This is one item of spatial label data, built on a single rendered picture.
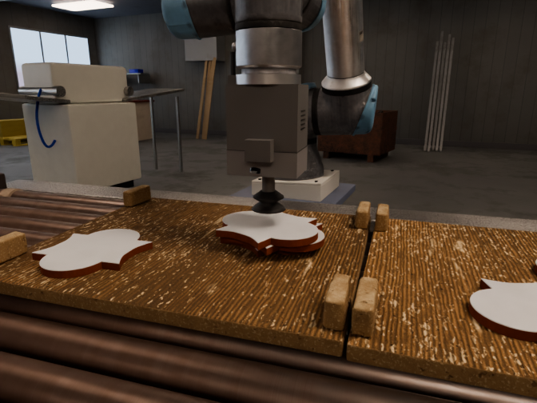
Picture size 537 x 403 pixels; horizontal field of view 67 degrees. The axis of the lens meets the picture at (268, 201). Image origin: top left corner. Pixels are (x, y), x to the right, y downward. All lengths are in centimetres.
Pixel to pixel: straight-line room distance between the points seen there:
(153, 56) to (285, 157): 1142
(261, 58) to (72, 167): 420
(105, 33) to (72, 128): 856
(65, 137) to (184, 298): 422
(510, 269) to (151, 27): 1161
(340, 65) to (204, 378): 76
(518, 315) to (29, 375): 40
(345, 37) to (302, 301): 66
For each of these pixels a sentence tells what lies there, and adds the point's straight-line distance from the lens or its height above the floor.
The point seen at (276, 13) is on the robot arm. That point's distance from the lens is 46.
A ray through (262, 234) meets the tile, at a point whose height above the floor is 97.
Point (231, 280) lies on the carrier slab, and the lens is 44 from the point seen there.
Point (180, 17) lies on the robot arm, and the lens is 62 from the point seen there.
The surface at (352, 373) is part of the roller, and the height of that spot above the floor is 91.
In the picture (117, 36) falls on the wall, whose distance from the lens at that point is 1263.
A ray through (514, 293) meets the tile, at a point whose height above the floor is 95.
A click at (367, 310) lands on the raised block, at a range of 34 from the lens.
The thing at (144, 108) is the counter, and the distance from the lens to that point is 1014.
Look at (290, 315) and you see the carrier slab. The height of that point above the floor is 94.
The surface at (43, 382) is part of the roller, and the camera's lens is 37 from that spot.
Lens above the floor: 113
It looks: 15 degrees down
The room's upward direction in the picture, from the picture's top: straight up
